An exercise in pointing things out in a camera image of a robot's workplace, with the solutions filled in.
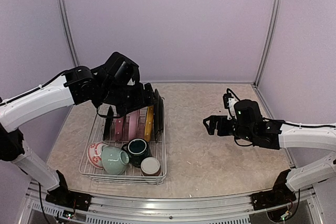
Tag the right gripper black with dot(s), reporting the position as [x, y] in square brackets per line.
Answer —
[222, 131]

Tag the dark pink dotted plate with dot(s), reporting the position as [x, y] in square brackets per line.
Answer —
[119, 129]

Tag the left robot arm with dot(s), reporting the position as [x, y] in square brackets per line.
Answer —
[116, 82]

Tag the light pink plate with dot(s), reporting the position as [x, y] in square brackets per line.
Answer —
[133, 124]

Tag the right aluminium corner post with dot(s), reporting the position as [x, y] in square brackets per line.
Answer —
[267, 46]

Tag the white wire dish rack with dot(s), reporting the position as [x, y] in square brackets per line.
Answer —
[132, 175]

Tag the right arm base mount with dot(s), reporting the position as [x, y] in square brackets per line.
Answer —
[271, 198]

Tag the light green ceramic bowl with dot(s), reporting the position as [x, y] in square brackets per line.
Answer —
[114, 160]

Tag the left aluminium corner post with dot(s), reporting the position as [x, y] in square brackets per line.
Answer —
[67, 31]

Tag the aluminium corner post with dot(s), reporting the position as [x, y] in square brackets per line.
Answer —
[67, 31]
[267, 46]

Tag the black striped rim plate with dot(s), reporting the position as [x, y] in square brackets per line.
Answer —
[158, 115]

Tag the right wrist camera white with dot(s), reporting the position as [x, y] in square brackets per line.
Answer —
[229, 99]

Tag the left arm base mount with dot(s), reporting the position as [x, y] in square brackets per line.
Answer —
[71, 199]

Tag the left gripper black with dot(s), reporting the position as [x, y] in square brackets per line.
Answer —
[140, 100]

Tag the dark green mug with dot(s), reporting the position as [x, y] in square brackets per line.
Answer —
[138, 150]

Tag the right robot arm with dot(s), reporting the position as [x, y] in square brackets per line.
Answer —
[245, 122]

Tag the brown cup white base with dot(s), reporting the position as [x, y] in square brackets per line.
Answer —
[150, 166]

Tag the small black plate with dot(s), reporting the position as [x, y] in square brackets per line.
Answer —
[108, 123]

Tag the aluminium front rail frame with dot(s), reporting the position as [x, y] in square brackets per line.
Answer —
[236, 208]

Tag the red patterned white bowl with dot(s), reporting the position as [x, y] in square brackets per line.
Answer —
[94, 152]

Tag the yellow polka dot plate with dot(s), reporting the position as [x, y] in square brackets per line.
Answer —
[149, 123]

